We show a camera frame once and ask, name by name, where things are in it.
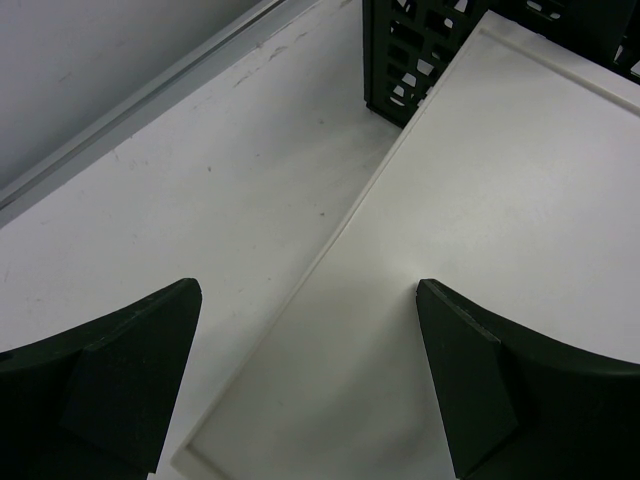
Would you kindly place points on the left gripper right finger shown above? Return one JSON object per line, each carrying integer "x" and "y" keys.
{"x": 516, "y": 404}

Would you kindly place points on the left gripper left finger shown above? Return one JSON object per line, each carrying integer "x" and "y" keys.
{"x": 96, "y": 401}

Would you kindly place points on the white drawer cabinet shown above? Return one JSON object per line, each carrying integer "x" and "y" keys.
{"x": 517, "y": 185}

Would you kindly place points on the black mesh file organizer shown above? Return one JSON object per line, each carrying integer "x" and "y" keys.
{"x": 409, "y": 44}

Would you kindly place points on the aluminium table frame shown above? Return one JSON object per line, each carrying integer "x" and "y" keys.
{"x": 264, "y": 14}

